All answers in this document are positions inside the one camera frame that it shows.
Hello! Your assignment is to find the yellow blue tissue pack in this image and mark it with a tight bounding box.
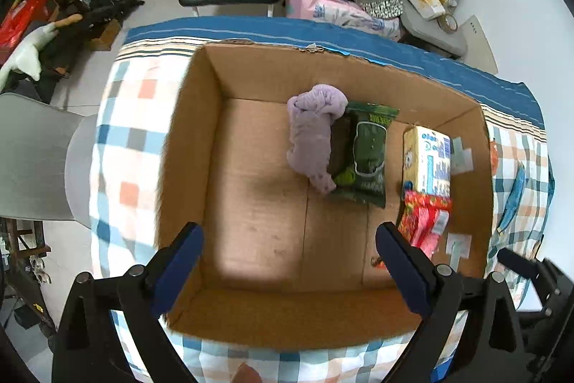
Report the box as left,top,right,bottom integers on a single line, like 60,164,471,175
401,125,453,197

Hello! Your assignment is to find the wooden stand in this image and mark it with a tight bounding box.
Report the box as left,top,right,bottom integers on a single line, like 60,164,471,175
0,217,60,336

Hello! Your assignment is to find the white cardboard sheet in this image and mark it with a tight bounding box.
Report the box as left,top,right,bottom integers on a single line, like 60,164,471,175
461,15,499,75

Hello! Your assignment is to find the checked blanket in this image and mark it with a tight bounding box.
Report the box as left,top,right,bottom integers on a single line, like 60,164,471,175
90,16,556,383

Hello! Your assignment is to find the grey plastic chair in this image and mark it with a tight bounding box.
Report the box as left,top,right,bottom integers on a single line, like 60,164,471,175
0,92,97,226

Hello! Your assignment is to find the floral pink pillow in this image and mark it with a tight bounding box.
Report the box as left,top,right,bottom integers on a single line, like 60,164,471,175
301,0,403,41

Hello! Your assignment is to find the blue cloth piece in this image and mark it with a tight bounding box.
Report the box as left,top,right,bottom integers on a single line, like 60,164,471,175
496,162,531,232

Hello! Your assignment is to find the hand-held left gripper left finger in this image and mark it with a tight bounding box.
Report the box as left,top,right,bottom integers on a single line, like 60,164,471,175
51,222,205,383

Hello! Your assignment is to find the green snack packet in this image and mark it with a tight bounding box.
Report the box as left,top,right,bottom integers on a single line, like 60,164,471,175
329,101,400,210

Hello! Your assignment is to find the small brown carton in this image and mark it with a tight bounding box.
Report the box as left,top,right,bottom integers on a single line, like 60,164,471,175
89,19,123,52

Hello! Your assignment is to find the red plastic bag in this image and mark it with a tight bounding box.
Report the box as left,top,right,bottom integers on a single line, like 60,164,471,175
0,0,62,57

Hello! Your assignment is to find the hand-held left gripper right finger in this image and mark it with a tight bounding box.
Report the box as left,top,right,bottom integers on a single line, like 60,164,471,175
375,222,529,383

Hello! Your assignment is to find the brown cardboard box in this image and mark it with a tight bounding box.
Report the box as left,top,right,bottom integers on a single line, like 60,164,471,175
155,39,494,351

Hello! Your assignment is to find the white goose plush toy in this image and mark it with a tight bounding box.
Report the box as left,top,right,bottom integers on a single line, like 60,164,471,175
0,13,84,88

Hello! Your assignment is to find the red patterned packet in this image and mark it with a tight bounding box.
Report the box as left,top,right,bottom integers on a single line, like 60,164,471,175
397,190,453,254

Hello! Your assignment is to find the clear tape roll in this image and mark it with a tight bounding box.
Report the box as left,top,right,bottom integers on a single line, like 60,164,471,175
437,13,459,34

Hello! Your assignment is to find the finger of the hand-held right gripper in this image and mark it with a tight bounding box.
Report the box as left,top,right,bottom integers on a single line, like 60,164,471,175
497,248,545,281

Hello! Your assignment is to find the purple cloth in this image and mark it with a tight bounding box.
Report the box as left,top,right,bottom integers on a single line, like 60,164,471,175
286,84,349,195

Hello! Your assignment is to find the black tripod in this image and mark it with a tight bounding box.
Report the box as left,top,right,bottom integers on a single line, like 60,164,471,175
58,0,145,34

